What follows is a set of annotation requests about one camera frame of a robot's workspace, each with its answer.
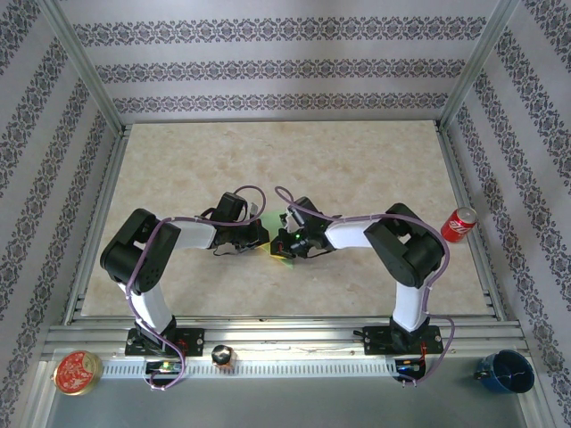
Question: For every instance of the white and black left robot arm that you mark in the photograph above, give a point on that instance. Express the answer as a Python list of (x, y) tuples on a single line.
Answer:
[(196, 234)]

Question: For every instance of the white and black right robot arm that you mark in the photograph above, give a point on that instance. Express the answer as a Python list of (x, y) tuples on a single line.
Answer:
[(348, 234)]

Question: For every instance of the small black and brown knob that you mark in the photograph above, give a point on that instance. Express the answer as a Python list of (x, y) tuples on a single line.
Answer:
[(223, 355)]

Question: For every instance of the red soda can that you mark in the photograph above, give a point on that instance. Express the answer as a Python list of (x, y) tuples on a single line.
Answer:
[(459, 224)]

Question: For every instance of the small circuit board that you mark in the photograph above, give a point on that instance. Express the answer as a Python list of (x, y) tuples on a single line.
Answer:
[(165, 366), (410, 365)]

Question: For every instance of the round red and gold tin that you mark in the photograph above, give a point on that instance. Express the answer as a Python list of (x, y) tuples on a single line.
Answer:
[(76, 373)]

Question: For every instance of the dark blue mug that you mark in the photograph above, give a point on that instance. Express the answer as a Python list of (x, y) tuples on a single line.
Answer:
[(508, 372)]

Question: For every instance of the aluminium profile frame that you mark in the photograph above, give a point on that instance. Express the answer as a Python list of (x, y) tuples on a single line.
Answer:
[(285, 332)]

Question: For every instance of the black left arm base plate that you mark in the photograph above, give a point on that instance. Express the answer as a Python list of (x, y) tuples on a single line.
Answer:
[(192, 341)]

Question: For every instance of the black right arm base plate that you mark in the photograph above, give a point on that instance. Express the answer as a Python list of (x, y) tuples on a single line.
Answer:
[(377, 339)]

